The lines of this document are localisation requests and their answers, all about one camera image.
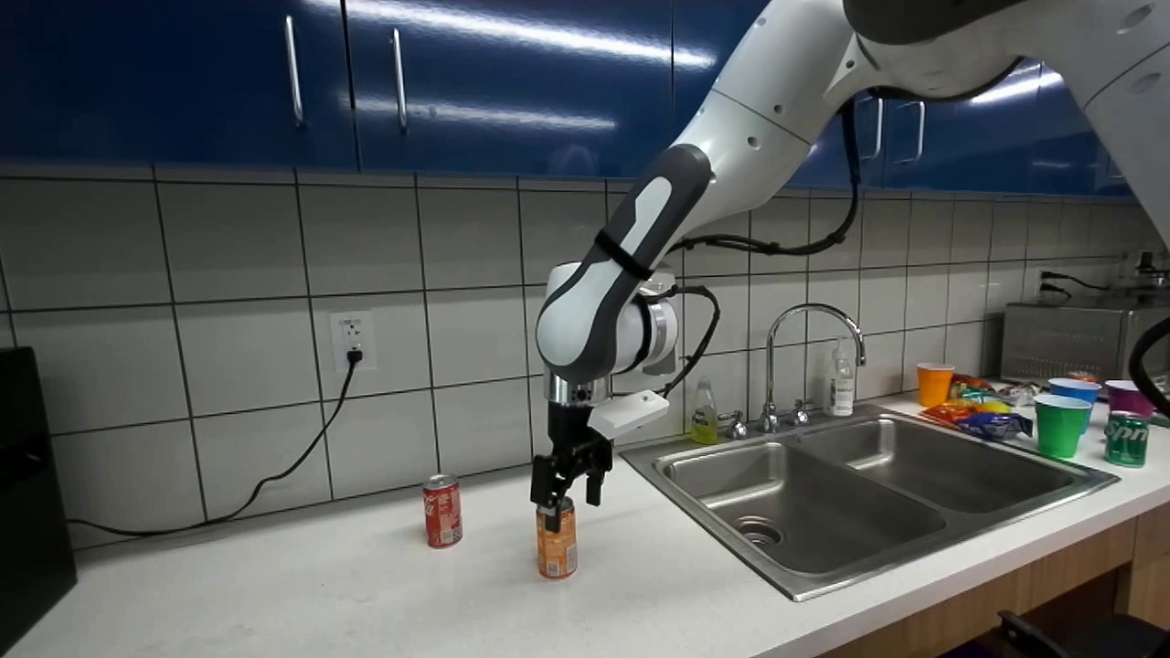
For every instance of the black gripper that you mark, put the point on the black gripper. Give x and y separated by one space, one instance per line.
576 454

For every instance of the orange soda can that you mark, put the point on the orange soda can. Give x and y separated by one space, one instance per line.
555 555

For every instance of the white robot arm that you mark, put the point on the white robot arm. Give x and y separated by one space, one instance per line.
789 71

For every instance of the red soda can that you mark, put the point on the red soda can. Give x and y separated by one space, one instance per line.
441 510

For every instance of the stainless steel double sink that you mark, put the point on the stainless steel double sink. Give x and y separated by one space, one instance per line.
834 504

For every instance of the green soda can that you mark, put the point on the green soda can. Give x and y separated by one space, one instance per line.
1127 441

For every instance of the green dish soap bottle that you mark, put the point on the green dish soap bottle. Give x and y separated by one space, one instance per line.
703 425

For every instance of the chrome gooseneck faucet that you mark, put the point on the chrome gooseneck faucet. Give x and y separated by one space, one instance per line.
789 388

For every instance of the clear hand soap bottle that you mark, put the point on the clear hand soap bottle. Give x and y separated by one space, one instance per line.
841 384

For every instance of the orange plastic cup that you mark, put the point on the orange plastic cup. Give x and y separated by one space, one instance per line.
932 384

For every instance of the colourful snack bags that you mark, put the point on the colourful snack bags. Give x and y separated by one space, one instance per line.
979 411

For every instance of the grey box appliance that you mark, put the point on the grey box appliance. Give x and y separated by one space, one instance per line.
1073 337

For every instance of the green plastic cup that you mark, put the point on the green plastic cup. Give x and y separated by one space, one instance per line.
1062 421

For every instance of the blue plastic bowl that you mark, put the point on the blue plastic bowl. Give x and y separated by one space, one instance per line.
1073 388

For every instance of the black appliance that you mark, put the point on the black appliance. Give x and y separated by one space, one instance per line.
32 543

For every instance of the purple plastic bowl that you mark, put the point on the purple plastic bowl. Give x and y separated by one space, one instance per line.
1127 398

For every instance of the blue upper cabinets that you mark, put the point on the blue upper cabinets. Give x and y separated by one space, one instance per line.
548 91

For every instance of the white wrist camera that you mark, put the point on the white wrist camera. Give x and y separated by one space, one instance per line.
614 417

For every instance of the white wall outlet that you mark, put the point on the white wall outlet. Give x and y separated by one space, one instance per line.
351 343

